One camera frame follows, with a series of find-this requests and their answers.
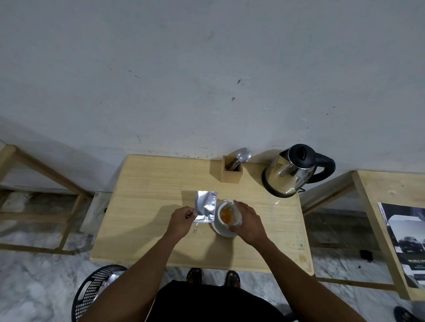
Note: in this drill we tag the person's right hand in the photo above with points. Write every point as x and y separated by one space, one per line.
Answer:
250 227

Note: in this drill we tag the person's left hand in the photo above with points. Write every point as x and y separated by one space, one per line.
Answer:
179 224

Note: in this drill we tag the person's left thumb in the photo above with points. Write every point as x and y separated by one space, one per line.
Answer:
191 216

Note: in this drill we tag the person's right thumb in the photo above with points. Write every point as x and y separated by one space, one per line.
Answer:
235 227

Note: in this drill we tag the silver foil packet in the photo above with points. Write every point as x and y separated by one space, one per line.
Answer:
206 205

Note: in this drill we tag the white cup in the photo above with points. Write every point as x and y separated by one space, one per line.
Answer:
223 207

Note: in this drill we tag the person's left forearm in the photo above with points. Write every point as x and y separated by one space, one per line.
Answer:
132 282

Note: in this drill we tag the person's right forearm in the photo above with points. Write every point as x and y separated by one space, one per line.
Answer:
298 285

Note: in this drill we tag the white saucer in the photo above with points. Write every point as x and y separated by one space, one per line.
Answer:
222 231

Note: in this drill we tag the orange tea bag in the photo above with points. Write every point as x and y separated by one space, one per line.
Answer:
226 216

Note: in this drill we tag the person's right sandal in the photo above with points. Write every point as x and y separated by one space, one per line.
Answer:
233 279

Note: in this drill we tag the person's sandal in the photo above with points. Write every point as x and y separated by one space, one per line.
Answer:
233 279
194 276

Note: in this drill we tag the wooden cutlery holder box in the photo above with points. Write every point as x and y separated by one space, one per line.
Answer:
231 175

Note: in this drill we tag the person's left sandal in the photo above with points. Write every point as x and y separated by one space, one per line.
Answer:
194 276

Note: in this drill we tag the metal spoon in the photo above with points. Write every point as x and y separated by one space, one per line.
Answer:
243 155

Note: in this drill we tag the person's black shorts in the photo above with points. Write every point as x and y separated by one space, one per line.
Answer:
212 303

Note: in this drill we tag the crumpled silver wrapper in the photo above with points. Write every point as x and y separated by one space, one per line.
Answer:
111 282

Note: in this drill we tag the black plastic basket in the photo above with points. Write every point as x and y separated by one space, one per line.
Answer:
88 292

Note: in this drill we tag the small black floor object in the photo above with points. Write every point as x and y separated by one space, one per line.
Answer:
366 255

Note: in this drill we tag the light wooden side table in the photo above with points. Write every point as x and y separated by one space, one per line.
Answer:
375 215

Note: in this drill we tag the black and white magazine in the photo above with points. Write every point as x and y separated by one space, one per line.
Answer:
406 242

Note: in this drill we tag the black shoe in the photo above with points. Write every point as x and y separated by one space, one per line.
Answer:
405 315

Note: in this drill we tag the wooden frame rack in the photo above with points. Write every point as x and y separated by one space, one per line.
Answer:
43 205

